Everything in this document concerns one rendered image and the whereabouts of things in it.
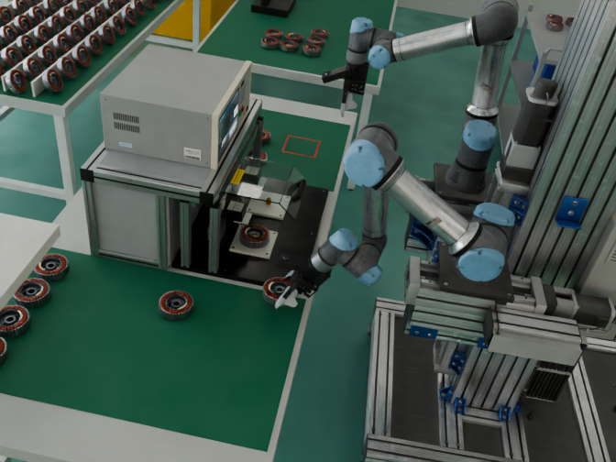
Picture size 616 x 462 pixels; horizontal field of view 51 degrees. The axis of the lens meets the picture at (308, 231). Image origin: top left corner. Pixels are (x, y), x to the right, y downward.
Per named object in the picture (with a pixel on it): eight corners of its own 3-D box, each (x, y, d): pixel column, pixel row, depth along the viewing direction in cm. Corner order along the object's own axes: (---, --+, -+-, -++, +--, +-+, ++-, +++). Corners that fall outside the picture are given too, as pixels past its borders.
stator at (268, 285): (298, 287, 219) (299, 280, 216) (291, 310, 210) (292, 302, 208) (267, 280, 220) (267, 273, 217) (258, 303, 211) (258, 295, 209)
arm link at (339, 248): (357, 252, 192) (335, 234, 191) (335, 272, 198) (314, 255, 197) (363, 239, 198) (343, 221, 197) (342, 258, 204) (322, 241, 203)
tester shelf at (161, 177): (261, 110, 258) (262, 100, 255) (213, 205, 205) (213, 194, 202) (156, 91, 261) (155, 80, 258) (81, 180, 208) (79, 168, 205)
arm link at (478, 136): (454, 164, 229) (464, 130, 221) (456, 146, 240) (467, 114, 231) (488, 171, 227) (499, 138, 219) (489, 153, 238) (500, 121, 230)
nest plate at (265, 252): (278, 234, 245) (278, 231, 244) (269, 258, 233) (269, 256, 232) (239, 226, 246) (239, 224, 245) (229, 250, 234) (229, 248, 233)
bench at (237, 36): (382, 76, 553) (400, -12, 507) (358, 195, 408) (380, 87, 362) (258, 54, 560) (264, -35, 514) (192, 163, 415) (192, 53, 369)
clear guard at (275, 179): (307, 181, 233) (309, 168, 229) (294, 220, 214) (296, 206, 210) (220, 165, 235) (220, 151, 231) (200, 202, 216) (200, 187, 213)
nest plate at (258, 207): (290, 199, 264) (290, 196, 263) (282, 220, 252) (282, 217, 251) (254, 192, 265) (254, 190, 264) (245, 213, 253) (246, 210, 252)
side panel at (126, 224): (169, 265, 228) (167, 191, 208) (166, 270, 226) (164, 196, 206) (93, 249, 230) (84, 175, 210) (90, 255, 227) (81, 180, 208)
